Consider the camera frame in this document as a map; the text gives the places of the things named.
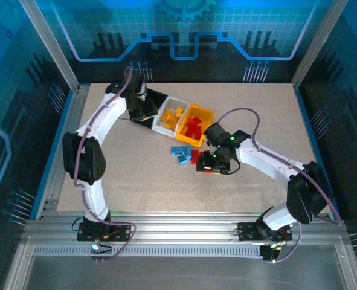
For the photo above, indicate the yellow plastic bin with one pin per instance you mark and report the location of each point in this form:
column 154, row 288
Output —
column 208, row 116

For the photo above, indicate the aluminium side rail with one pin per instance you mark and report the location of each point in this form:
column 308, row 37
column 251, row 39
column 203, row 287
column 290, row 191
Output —
column 75, row 108

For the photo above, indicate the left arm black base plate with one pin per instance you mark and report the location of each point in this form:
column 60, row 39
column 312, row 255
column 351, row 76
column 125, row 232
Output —
column 120, row 232

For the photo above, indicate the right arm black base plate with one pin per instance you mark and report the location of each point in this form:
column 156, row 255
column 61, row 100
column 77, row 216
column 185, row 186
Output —
column 247, row 231

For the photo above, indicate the white plastic bin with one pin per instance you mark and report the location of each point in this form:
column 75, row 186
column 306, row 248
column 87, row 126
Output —
column 161, row 128

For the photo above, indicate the aluminium front rail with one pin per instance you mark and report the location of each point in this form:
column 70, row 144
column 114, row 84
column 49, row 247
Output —
column 181, row 223

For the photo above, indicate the aluminium frame post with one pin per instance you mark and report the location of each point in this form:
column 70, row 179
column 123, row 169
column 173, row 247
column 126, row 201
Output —
column 317, row 45
column 51, row 45

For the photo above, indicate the blue side rail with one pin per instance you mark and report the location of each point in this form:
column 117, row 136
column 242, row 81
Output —
column 309, row 127

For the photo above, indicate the black plastic bin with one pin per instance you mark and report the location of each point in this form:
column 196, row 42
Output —
column 157, row 98

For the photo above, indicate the grey metal front panel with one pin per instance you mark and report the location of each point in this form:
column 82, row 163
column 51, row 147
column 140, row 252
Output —
column 181, row 272

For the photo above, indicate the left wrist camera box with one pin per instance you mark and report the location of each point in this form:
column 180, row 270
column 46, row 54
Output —
column 142, row 93

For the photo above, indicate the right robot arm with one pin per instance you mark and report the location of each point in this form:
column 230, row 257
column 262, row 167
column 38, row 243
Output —
column 268, row 160

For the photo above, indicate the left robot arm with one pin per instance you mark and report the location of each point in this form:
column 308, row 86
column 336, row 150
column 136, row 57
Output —
column 108, row 116

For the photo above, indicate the yellow lego brick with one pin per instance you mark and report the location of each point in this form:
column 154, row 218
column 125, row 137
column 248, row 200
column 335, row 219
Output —
column 179, row 111
column 170, row 124
column 167, row 115

